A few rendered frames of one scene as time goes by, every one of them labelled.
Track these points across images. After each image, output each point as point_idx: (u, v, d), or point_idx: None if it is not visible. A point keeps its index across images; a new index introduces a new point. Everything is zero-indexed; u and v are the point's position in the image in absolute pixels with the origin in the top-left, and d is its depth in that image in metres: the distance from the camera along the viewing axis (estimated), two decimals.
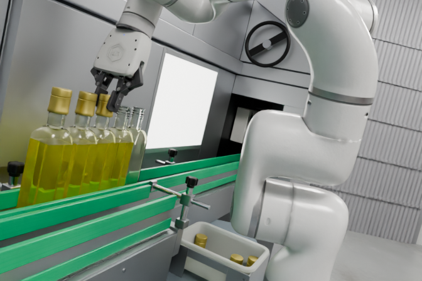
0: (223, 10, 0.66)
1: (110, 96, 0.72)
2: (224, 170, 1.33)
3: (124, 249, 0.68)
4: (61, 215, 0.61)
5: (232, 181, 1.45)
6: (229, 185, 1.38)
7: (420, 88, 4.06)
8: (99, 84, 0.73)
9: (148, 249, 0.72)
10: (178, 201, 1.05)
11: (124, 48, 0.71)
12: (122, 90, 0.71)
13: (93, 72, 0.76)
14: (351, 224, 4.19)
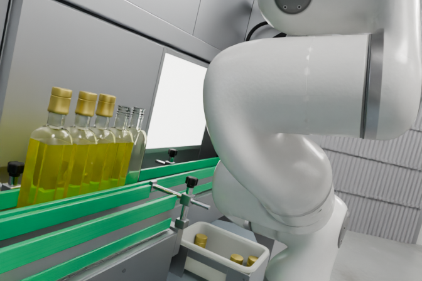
0: None
1: (110, 96, 0.72)
2: None
3: (124, 249, 0.68)
4: (61, 215, 0.61)
5: None
6: None
7: None
8: None
9: (148, 249, 0.72)
10: (178, 201, 1.05)
11: None
12: None
13: None
14: (351, 224, 4.19)
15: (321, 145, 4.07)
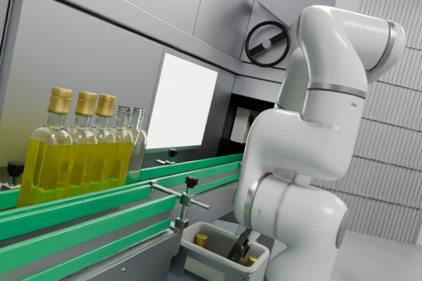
0: None
1: (110, 96, 0.72)
2: (224, 170, 1.33)
3: (124, 249, 0.68)
4: (61, 215, 0.61)
5: (232, 181, 1.45)
6: (229, 185, 1.38)
7: (420, 88, 4.06)
8: None
9: (148, 249, 0.72)
10: (178, 201, 1.05)
11: None
12: (235, 248, 0.88)
13: None
14: (351, 224, 4.19)
15: None
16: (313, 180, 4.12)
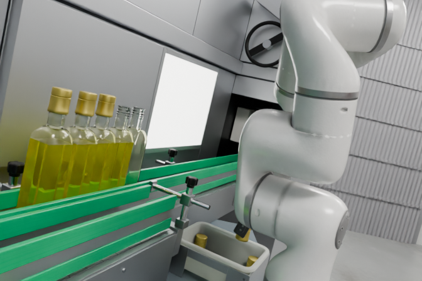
0: None
1: (110, 96, 0.72)
2: (224, 170, 1.33)
3: (124, 249, 0.68)
4: (61, 215, 0.61)
5: (232, 181, 1.45)
6: (229, 185, 1.38)
7: (420, 88, 4.06)
8: None
9: (148, 249, 0.72)
10: (178, 201, 1.05)
11: None
12: None
13: None
14: (351, 224, 4.19)
15: None
16: None
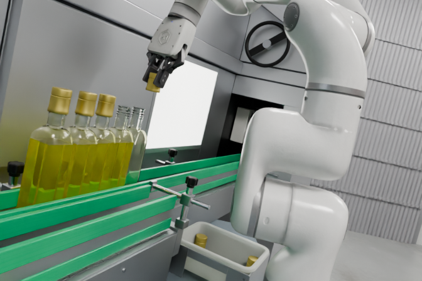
0: (255, 8, 0.75)
1: (110, 96, 0.72)
2: (224, 170, 1.33)
3: (124, 249, 0.68)
4: (61, 215, 0.61)
5: (232, 181, 1.45)
6: (229, 185, 1.38)
7: (420, 88, 4.06)
8: (151, 64, 0.86)
9: (148, 249, 0.72)
10: (178, 201, 1.05)
11: (171, 33, 0.83)
12: (167, 69, 0.83)
13: (148, 54, 0.89)
14: (351, 224, 4.19)
15: None
16: (313, 180, 4.12)
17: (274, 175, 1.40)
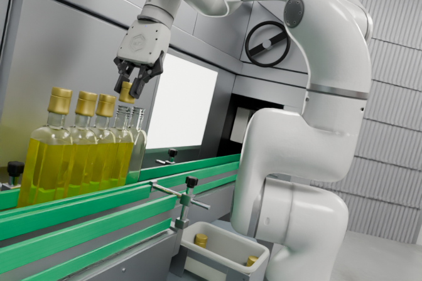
0: (235, 7, 0.71)
1: (110, 96, 0.72)
2: (224, 170, 1.33)
3: (124, 249, 0.68)
4: (61, 215, 0.61)
5: (232, 181, 1.45)
6: (229, 185, 1.38)
7: (420, 88, 4.06)
8: (122, 72, 0.78)
9: (148, 249, 0.72)
10: (178, 201, 1.05)
11: (146, 38, 0.76)
12: (144, 78, 0.76)
13: (115, 61, 0.81)
14: (351, 224, 4.19)
15: None
16: (313, 180, 4.12)
17: (274, 175, 1.40)
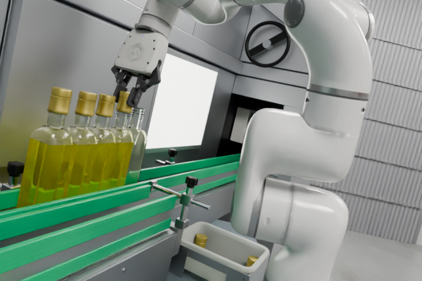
0: (233, 13, 0.71)
1: (110, 96, 0.72)
2: (224, 170, 1.33)
3: (124, 249, 0.68)
4: (61, 215, 0.61)
5: (232, 181, 1.45)
6: (229, 185, 1.38)
7: (420, 88, 4.06)
8: (119, 81, 0.78)
9: (148, 249, 0.72)
10: (178, 201, 1.05)
11: (143, 47, 0.76)
12: (141, 87, 0.76)
13: (113, 70, 0.81)
14: (351, 224, 4.19)
15: None
16: (313, 180, 4.12)
17: (274, 175, 1.40)
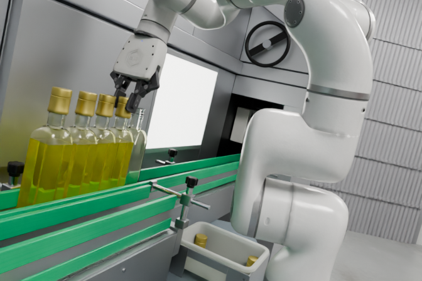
0: (233, 17, 0.71)
1: (110, 96, 0.72)
2: (224, 170, 1.33)
3: (124, 249, 0.68)
4: (61, 215, 0.61)
5: (232, 181, 1.45)
6: (229, 185, 1.38)
7: (420, 88, 4.06)
8: (119, 86, 0.78)
9: (148, 249, 0.72)
10: (178, 201, 1.05)
11: (142, 53, 0.77)
12: (140, 93, 0.76)
13: (112, 76, 0.81)
14: (351, 224, 4.19)
15: None
16: (313, 180, 4.12)
17: (274, 175, 1.40)
